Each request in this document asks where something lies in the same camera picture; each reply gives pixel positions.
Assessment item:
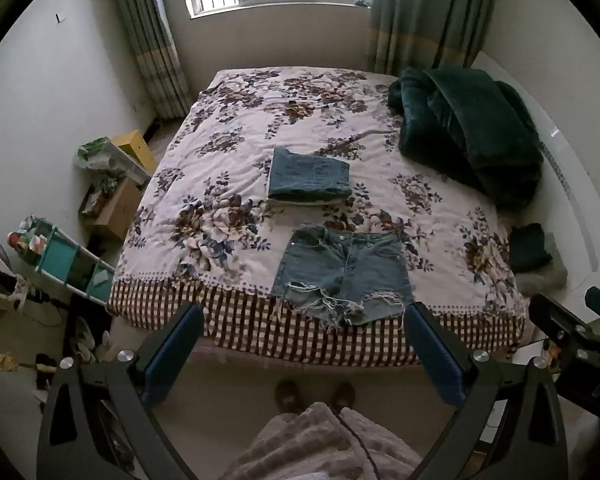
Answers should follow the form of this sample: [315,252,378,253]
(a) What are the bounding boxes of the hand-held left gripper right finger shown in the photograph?
[403,302,569,480]

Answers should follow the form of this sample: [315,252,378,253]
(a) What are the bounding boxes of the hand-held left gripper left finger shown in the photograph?
[36,302,204,480]

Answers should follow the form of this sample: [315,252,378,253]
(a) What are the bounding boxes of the frayed denim shorts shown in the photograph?
[271,223,415,332]

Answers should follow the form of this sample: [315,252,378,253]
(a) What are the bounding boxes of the grey cushion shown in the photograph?
[515,255,568,295]

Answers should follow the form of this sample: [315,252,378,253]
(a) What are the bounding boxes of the folded dark green cloth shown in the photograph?
[508,223,554,272]

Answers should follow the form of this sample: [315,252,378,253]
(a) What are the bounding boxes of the white shoes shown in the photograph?
[71,316,112,364]

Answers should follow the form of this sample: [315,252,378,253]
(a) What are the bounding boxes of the person's brown slipper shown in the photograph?
[274,380,301,412]
[332,382,357,411]

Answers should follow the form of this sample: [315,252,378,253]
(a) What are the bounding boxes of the floral bed quilt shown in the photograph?
[105,66,531,368]

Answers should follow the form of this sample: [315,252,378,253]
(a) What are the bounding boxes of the teal storage cart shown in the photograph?
[7,215,117,307]

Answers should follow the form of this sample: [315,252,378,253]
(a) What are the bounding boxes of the brown cardboard box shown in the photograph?
[79,176,144,241]

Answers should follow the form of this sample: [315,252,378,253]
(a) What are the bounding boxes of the yellow box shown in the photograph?
[111,130,159,174]

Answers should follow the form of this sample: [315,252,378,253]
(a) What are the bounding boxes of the green and white plastic bag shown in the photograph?
[75,137,152,187]

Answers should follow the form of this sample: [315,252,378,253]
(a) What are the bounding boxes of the dark green blanket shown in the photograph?
[387,65,544,209]

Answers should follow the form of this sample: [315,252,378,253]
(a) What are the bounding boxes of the folded blue jeans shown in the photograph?
[267,147,352,203]

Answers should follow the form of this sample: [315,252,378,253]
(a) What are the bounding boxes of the green striped curtain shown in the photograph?
[107,0,194,121]
[365,0,502,79]

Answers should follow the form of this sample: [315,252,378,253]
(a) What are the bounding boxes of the black cable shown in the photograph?
[336,409,382,480]

